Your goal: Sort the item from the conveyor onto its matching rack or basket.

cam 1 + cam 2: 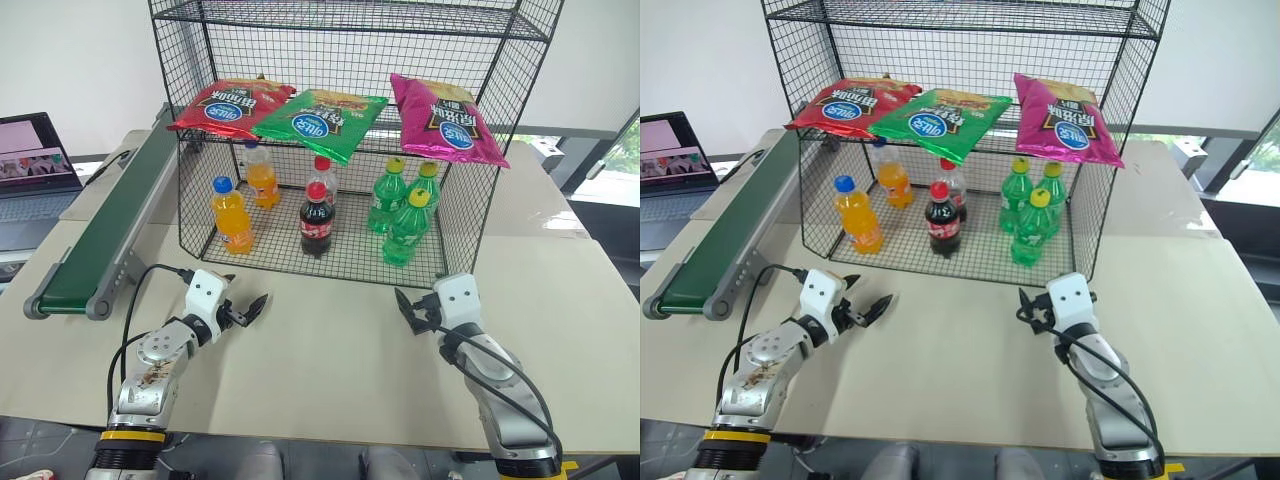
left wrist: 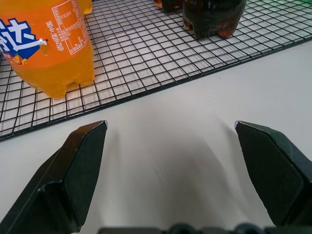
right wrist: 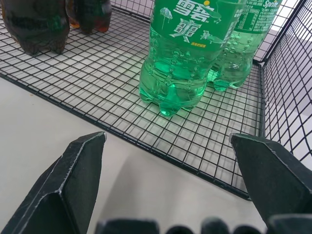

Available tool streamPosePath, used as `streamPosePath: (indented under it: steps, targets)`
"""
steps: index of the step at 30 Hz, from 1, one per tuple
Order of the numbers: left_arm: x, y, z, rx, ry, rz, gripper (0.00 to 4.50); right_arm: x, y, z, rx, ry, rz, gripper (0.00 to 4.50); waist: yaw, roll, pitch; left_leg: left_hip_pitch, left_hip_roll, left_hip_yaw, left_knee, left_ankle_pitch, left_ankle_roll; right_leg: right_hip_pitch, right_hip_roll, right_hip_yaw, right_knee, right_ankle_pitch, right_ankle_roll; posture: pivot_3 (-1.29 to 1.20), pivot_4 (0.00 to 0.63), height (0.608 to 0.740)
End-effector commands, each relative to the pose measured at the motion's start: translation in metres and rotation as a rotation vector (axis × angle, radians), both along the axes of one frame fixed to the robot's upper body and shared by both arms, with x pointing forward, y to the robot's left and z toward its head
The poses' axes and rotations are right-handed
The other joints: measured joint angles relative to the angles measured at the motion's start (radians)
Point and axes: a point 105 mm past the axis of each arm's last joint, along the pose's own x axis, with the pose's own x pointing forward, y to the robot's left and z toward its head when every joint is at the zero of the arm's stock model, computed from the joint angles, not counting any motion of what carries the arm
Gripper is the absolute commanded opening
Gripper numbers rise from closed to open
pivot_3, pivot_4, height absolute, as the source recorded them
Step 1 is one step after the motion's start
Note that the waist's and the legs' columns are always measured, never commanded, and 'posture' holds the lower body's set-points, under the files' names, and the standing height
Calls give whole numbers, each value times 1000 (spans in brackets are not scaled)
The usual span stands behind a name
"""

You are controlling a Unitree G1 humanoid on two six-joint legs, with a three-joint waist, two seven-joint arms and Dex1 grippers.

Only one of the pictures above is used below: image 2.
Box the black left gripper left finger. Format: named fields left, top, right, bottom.
left=0, top=120, right=109, bottom=234

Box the dark cola soda bottle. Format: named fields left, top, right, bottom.
left=153, top=0, right=185, bottom=12
left=182, top=0, right=247, bottom=39

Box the orange Fanta soda bottle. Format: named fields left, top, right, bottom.
left=0, top=0, right=96, bottom=99
left=78, top=0, right=94, bottom=15

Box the black wire mesh rack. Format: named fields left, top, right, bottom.
left=0, top=0, right=312, bottom=142

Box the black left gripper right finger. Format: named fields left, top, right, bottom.
left=234, top=120, right=312, bottom=234

